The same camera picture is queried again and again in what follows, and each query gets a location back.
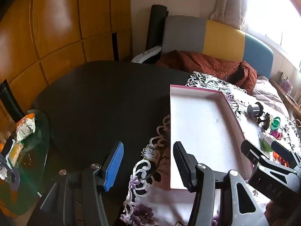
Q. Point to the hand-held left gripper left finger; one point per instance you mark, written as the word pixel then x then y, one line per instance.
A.
pixel 115 167

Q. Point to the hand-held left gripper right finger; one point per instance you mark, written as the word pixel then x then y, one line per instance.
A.
pixel 185 169

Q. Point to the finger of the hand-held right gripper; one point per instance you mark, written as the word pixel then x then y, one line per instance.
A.
pixel 250 150
pixel 283 151

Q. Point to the orange linked cube blocks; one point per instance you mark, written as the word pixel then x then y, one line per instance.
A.
pixel 278 157

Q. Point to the white green small bottle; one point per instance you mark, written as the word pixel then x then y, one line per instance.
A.
pixel 265 142

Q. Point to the magenta plastic piece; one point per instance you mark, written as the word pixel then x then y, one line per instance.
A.
pixel 277 134

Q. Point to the green plastic cutter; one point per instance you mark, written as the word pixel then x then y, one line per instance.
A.
pixel 275 123

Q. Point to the black ornate stand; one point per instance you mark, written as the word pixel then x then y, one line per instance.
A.
pixel 266 121

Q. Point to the grey cylindrical toy cup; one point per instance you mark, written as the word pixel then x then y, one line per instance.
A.
pixel 254 109

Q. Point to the white embroidered floral tablecloth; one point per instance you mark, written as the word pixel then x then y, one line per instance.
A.
pixel 155 202

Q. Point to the wooden window shelf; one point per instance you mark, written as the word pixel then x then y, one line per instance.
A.
pixel 290 101

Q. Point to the pale pink duvet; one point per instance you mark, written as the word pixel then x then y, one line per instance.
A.
pixel 268 91

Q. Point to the purple gift box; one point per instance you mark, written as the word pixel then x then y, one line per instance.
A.
pixel 287 84

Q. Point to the green glass side table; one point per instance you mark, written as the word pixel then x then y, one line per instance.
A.
pixel 33 146

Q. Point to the rust brown quilted jacket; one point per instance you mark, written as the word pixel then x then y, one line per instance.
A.
pixel 207 63

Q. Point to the orange white snack packet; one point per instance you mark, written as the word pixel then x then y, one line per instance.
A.
pixel 25 127

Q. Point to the yellow clear packet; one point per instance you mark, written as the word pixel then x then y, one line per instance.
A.
pixel 15 153

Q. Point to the grey tape roll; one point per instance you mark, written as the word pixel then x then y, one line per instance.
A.
pixel 14 180

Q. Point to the grey yellow blue headboard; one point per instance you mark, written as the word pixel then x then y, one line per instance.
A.
pixel 223 37

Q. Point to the white plastic object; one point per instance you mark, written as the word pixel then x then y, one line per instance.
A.
pixel 145 54

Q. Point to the bright window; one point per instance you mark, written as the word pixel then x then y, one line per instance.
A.
pixel 275 9

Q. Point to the black rolled mat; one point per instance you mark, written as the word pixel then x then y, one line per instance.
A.
pixel 155 28

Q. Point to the beige curtain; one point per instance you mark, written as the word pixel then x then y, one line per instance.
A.
pixel 228 2

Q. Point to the wooden wardrobe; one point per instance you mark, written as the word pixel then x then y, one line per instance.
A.
pixel 58 16

